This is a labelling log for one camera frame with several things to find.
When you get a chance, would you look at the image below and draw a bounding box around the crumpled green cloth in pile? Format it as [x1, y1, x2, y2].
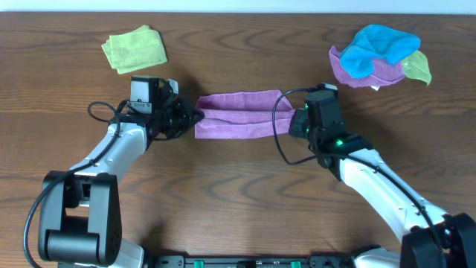
[400, 51, 432, 86]

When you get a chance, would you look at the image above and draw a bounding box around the black left camera cable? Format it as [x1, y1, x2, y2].
[22, 100, 129, 268]

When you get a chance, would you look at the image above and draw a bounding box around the blue microfiber cloth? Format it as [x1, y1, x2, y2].
[340, 25, 421, 79]

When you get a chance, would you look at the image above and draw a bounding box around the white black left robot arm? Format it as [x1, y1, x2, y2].
[33, 76, 204, 267]

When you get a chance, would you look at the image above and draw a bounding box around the black right camera cable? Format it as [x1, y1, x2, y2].
[271, 87, 447, 268]

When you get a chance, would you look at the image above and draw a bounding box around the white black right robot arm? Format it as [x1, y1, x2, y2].
[290, 109, 475, 267]

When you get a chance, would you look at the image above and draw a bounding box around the purple microfiber cloth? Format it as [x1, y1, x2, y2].
[195, 90, 295, 139]

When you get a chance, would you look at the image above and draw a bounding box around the folded green cloth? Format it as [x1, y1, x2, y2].
[101, 25, 168, 74]

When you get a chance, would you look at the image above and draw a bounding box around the black camera cable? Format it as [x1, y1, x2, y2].
[22, 100, 129, 268]
[271, 87, 447, 268]

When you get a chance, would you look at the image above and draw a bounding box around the purple cloth in pile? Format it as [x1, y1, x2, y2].
[329, 46, 406, 91]

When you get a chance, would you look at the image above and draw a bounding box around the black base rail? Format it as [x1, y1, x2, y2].
[142, 254, 356, 268]

